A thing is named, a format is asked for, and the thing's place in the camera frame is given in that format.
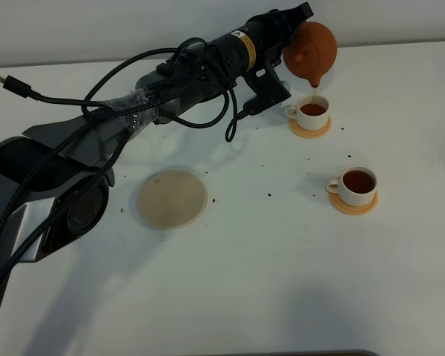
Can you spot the white teacup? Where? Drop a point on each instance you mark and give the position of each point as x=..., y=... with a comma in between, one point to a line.
x=356, y=186
x=311, y=113

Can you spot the orange cup coaster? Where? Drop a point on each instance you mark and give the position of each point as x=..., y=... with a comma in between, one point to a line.
x=297, y=130
x=341, y=206

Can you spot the near orange cup coaster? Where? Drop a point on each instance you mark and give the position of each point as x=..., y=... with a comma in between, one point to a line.
x=341, y=206

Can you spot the far orange cup coaster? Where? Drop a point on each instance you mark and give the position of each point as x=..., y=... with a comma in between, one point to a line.
x=297, y=130

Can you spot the beige round teapot coaster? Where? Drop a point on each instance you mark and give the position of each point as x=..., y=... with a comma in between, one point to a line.
x=172, y=199

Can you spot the near white teacup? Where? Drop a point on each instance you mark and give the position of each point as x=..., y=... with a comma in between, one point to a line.
x=356, y=186

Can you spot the brown clay teapot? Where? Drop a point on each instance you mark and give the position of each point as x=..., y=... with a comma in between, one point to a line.
x=311, y=52

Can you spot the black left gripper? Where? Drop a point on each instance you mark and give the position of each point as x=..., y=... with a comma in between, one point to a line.
x=272, y=31

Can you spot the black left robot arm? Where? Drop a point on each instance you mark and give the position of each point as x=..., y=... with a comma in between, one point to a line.
x=55, y=178

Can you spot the far white teacup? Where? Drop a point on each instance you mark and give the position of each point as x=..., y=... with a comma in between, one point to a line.
x=311, y=113

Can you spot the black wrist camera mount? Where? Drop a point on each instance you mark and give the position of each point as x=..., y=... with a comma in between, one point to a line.
x=268, y=89

